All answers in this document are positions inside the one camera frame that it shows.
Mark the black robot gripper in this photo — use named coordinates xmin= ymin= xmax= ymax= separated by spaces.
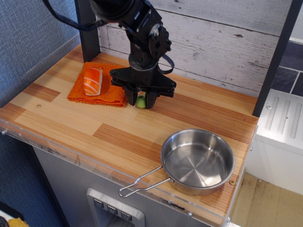
xmin=110 ymin=66 xmax=177 ymax=109

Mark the dark grey post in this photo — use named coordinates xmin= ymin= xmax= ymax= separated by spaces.
xmin=252 ymin=0 xmax=303 ymax=117
xmin=74 ymin=0 xmax=100 ymax=62

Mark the green handled grey spatula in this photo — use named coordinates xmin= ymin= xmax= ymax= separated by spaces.
xmin=135 ymin=92 xmax=146 ymax=109

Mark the silver dispenser button panel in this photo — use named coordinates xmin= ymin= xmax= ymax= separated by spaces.
xmin=87 ymin=188 xmax=145 ymax=227

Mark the stainless steel pan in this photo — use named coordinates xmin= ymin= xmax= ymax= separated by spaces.
xmin=119 ymin=129 xmax=235 ymax=198

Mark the orange folded cloth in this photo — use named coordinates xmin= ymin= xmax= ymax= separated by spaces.
xmin=68 ymin=62 xmax=127 ymax=107

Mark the salmon sushi toy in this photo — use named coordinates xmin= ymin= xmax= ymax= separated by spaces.
xmin=83 ymin=67 xmax=103 ymax=96

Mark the dark grey left post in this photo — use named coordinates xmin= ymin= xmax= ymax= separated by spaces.
xmin=74 ymin=0 xmax=100 ymax=62

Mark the white ribbed appliance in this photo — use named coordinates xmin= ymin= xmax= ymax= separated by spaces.
xmin=245 ymin=89 xmax=303 ymax=194

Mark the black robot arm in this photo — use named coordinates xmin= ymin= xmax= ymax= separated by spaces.
xmin=90 ymin=0 xmax=177 ymax=109

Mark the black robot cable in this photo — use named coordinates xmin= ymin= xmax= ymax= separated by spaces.
xmin=41 ymin=0 xmax=175 ymax=74

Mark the dark grey right post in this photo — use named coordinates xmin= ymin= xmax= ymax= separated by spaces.
xmin=252 ymin=0 xmax=303 ymax=117

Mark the yellow object bottom corner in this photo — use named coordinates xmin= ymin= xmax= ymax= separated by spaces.
xmin=8 ymin=218 xmax=29 ymax=227

